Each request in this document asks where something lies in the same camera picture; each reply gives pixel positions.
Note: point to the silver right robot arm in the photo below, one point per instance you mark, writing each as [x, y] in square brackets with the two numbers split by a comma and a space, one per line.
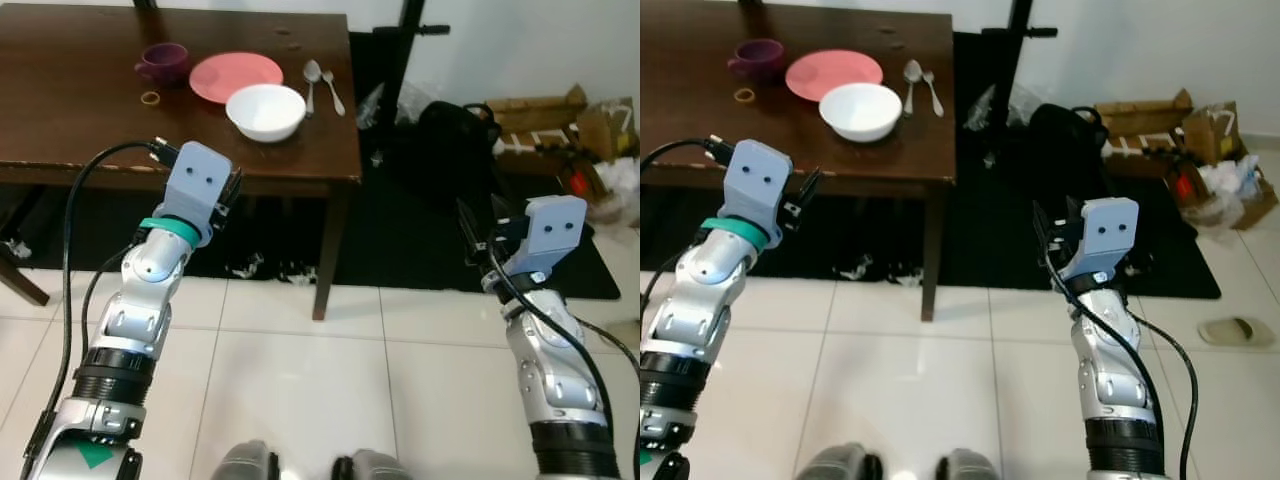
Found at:
[1105, 375]
[545, 375]

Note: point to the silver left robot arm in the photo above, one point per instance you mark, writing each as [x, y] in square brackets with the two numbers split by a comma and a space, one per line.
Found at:
[700, 285]
[150, 275]

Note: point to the black floor rug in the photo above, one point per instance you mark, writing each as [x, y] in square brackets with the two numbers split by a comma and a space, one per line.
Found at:
[990, 240]
[420, 240]

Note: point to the black backpack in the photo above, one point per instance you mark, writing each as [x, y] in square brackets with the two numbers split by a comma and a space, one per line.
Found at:
[440, 145]
[1060, 140]

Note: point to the white bowl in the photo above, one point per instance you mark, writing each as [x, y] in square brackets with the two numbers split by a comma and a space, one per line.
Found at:
[266, 110]
[860, 110]

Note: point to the red packet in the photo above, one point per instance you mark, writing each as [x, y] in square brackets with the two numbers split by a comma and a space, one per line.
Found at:
[1186, 188]
[576, 183]

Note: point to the wide open cardboard box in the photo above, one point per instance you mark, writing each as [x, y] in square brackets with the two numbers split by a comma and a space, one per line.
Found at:
[1140, 120]
[535, 115]

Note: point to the pink plate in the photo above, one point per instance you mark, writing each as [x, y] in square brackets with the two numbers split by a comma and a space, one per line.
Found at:
[230, 72]
[825, 70]

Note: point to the white plastic bag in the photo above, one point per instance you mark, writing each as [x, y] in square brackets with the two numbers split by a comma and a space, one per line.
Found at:
[618, 185]
[1232, 180]

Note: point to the brown wooden table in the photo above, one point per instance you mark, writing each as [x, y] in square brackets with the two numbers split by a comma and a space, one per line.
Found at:
[700, 120]
[100, 125]

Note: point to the large metal spoon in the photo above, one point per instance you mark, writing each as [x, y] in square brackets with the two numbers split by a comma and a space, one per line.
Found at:
[911, 72]
[311, 72]

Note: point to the small cardboard box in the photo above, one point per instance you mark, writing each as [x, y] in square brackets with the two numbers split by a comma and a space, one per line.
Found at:
[605, 125]
[1215, 130]

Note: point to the small metal spoon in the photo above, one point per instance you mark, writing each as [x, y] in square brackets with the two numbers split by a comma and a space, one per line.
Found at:
[329, 78]
[930, 78]

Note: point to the purple cup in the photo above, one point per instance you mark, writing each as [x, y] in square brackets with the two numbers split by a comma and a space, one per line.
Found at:
[757, 58]
[163, 62]

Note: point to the black metal stand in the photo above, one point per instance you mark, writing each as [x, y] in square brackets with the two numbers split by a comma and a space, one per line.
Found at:
[1018, 40]
[410, 40]

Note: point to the beige slipper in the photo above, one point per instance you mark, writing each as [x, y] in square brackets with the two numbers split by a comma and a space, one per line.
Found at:
[1235, 332]

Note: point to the dark wooden chair leg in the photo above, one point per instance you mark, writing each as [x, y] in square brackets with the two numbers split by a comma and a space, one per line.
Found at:
[22, 278]

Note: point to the silver right robot leg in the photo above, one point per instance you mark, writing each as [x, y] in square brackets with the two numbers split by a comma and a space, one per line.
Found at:
[375, 468]
[968, 468]

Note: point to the silver robot leg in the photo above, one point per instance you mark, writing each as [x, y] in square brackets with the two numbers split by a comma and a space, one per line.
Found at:
[838, 465]
[375, 468]
[968, 468]
[250, 465]

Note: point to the silver left robot leg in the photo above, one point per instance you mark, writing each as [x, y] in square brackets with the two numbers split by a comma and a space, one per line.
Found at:
[250, 465]
[838, 465]

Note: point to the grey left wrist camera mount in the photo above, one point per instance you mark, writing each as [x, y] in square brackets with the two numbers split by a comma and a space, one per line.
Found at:
[755, 180]
[195, 180]

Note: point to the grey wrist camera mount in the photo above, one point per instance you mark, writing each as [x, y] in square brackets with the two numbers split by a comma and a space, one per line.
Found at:
[1110, 230]
[555, 225]
[195, 180]
[755, 180]

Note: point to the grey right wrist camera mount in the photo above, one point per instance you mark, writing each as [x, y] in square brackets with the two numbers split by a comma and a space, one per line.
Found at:
[555, 225]
[1110, 230]

